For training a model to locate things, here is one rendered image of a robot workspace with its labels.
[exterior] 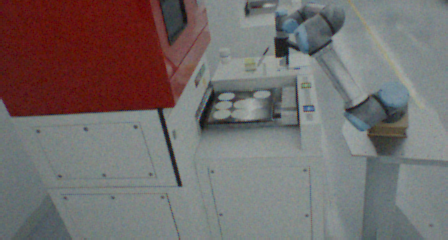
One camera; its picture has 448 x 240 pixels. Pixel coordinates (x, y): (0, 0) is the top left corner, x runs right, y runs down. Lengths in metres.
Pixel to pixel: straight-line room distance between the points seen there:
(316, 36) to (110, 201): 1.22
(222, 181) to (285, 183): 0.32
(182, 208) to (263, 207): 0.45
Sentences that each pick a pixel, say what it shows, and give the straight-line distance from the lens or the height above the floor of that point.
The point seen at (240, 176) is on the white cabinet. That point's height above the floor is 0.70.
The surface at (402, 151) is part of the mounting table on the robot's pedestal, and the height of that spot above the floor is 0.82.
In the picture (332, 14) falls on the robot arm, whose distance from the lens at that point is 1.57.
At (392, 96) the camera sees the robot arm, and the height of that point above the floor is 1.09.
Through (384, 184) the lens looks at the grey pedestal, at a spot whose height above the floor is 0.53.
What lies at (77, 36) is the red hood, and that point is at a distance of 1.41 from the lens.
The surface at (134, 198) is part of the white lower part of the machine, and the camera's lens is 1.76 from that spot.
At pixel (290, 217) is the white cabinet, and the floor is 0.42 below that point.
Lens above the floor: 1.85
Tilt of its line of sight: 29 degrees down
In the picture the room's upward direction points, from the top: 9 degrees counter-clockwise
